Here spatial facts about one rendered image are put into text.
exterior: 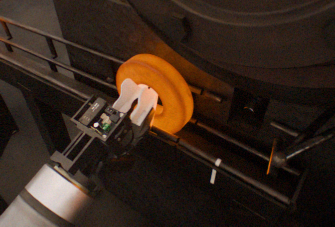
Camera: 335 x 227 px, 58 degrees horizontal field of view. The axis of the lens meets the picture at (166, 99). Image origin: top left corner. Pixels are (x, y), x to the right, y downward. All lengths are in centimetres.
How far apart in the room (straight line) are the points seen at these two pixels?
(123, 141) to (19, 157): 107
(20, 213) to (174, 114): 27
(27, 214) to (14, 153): 111
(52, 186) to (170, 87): 23
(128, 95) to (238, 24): 32
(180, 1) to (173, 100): 27
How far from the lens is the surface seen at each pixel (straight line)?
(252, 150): 54
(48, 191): 44
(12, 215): 46
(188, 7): 25
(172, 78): 49
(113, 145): 45
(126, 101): 52
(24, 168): 148
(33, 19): 250
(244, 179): 50
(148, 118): 50
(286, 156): 29
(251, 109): 55
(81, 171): 46
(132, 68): 53
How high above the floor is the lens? 113
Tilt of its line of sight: 44 degrees down
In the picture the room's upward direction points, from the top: straight up
